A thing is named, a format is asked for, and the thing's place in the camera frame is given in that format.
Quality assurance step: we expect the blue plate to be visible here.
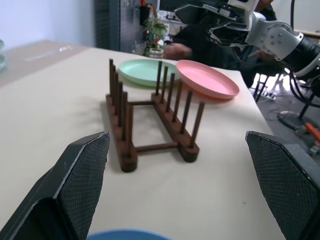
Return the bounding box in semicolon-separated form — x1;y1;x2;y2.
86;227;176;240

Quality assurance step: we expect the small green potted plant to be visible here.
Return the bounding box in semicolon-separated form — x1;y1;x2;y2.
143;16;169;59

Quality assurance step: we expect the dark grey partition panel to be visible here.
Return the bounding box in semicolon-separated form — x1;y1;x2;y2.
94;0;141;52

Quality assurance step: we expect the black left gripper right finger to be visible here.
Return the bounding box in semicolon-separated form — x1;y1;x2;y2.
244;130;320;240

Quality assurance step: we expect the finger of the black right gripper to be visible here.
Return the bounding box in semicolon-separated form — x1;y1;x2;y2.
174;4;222;26
206;21;249;48

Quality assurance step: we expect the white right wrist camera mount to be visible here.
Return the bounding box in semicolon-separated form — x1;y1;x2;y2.
227;0;262;28

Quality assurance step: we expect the brown wooden dish rack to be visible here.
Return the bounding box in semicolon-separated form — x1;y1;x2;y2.
104;57;206;174

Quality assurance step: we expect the person bare hand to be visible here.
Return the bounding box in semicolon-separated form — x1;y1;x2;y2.
164;43;193;61
256;49;275;62

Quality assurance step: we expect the black tripod stand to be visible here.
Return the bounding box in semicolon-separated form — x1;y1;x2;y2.
254;72;320;129

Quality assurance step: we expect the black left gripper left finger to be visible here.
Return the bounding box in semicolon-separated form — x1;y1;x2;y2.
0;131;111;240

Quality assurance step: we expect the black pen holder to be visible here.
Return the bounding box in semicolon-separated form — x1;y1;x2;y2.
139;4;151;26

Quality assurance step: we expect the pale green plate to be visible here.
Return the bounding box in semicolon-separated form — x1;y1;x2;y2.
117;58;182;88

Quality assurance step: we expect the orange hand tool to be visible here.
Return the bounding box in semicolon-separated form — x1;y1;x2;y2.
302;121;320;141

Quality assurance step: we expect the pink red plate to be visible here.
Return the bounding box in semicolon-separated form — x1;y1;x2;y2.
175;59;240;100

